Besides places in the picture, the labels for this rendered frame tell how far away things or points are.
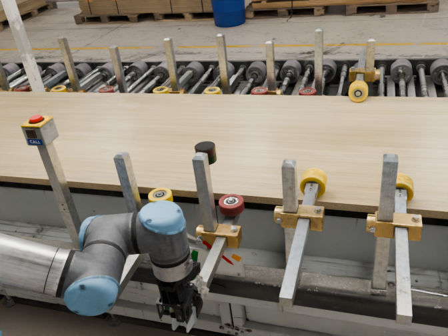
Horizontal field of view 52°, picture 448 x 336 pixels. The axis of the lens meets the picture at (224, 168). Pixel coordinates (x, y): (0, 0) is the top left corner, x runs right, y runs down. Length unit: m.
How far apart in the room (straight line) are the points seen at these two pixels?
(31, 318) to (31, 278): 1.74
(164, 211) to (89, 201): 0.93
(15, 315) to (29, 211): 0.76
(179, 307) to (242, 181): 0.62
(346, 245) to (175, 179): 0.63
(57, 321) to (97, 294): 1.69
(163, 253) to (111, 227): 0.12
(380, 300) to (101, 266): 0.85
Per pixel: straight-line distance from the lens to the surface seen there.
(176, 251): 0.99
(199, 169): 1.29
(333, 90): 2.84
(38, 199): 2.04
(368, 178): 1.57
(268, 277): 1.49
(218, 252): 1.35
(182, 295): 1.11
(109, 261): 0.92
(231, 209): 1.44
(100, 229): 0.99
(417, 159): 1.69
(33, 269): 0.91
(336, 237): 1.61
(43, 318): 2.62
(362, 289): 1.47
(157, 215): 0.97
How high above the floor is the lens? 1.76
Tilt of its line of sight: 31 degrees down
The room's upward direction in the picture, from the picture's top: 7 degrees counter-clockwise
